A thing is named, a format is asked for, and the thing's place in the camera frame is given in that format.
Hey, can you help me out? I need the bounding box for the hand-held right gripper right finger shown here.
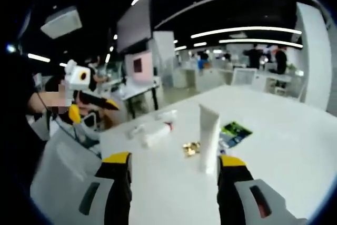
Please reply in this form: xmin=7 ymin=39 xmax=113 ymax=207
xmin=217 ymin=155 xmax=308 ymax=225

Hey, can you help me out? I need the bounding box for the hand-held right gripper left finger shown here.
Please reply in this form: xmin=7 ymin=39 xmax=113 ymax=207
xmin=56 ymin=151 xmax=132 ymax=225

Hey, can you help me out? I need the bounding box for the red label skincare bottle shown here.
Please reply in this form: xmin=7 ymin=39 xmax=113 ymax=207
xmin=127 ymin=124 xmax=146 ymax=139

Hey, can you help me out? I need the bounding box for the gold foil packet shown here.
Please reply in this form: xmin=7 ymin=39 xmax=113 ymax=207
xmin=182 ymin=142 xmax=202 ymax=158

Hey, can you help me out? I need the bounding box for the white skincare tube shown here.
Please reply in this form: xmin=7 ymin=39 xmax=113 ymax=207
xmin=197 ymin=103 xmax=221 ymax=175

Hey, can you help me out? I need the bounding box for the white skincare bottle red collar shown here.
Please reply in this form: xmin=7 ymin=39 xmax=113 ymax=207
xmin=140 ymin=121 xmax=176 ymax=149

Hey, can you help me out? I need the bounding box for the white side desk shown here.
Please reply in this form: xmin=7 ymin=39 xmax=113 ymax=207
xmin=120 ymin=77 xmax=162 ymax=119

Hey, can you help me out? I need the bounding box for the large standing display screen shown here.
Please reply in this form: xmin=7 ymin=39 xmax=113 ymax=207
xmin=123 ymin=52 xmax=155 ymax=85

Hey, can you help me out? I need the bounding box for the ceiling air conditioner unit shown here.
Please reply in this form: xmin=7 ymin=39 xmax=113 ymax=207
xmin=40 ymin=5 xmax=83 ymax=40

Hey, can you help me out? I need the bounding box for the green foil packet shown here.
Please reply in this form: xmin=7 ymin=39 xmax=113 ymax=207
xmin=220 ymin=121 xmax=253 ymax=149

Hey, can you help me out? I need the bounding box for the person's dark clothing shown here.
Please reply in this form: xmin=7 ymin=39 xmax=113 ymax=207
xmin=0 ymin=51 xmax=51 ymax=199

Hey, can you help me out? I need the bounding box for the dark hanging screen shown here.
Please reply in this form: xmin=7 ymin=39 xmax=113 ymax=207
xmin=116 ymin=0 xmax=154 ymax=53

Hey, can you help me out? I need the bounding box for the white backed office chair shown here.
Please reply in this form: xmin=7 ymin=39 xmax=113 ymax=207
xmin=231 ymin=67 xmax=258 ymax=86

